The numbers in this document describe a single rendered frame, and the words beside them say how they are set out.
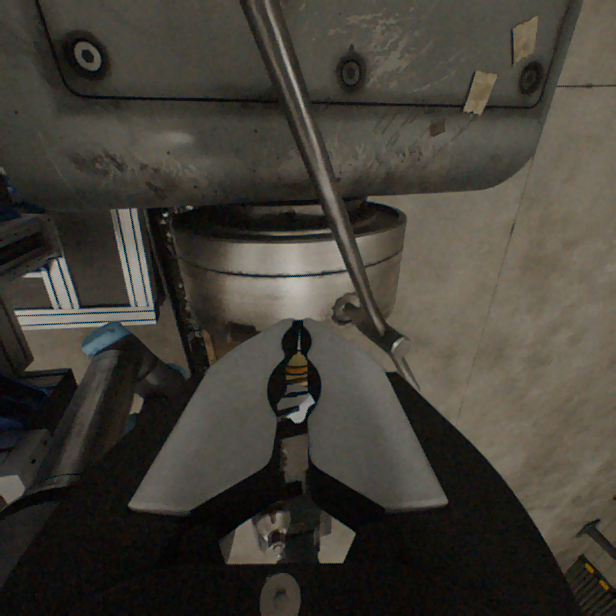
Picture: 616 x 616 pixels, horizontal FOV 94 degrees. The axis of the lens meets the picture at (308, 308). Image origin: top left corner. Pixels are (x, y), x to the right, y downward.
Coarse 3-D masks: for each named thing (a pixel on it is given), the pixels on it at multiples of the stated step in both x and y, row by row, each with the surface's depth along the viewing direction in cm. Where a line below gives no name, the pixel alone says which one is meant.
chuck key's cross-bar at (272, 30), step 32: (256, 0) 9; (256, 32) 9; (288, 32) 10; (288, 64) 10; (288, 96) 11; (320, 160) 13; (320, 192) 14; (352, 256) 18; (384, 320) 24; (416, 384) 31
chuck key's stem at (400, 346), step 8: (344, 304) 31; (352, 304) 31; (344, 312) 31; (352, 312) 30; (360, 312) 28; (352, 320) 29; (360, 320) 28; (368, 320) 27; (360, 328) 28; (368, 328) 27; (392, 328) 25; (368, 336) 27; (376, 336) 26; (384, 336) 25; (392, 336) 24; (400, 336) 24; (376, 344) 26; (384, 344) 25; (392, 344) 24; (400, 344) 24; (408, 344) 24; (392, 352) 24; (400, 352) 24
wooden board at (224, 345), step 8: (208, 336) 65; (208, 344) 66; (216, 344) 69; (224, 344) 70; (232, 344) 70; (208, 352) 67; (224, 352) 71; (216, 360) 71; (288, 376) 79; (296, 376) 80; (304, 376) 81; (296, 384) 79; (304, 384) 80
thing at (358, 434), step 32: (320, 352) 10; (352, 352) 10; (320, 384) 8; (352, 384) 8; (384, 384) 8; (320, 416) 7; (352, 416) 7; (384, 416) 7; (320, 448) 7; (352, 448) 7; (384, 448) 7; (416, 448) 7; (320, 480) 6; (352, 480) 6; (384, 480) 6; (416, 480) 6; (352, 512) 6; (384, 512) 6
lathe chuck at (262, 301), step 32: (192, 288) 34; (224, 288) 30; (256, 288) 29; (288, 288) 28; (320, 288) 29; (352, 288) 30; (384, 288) 34; (224, 320) 32; (256, 320) 31; (320, 320) 31
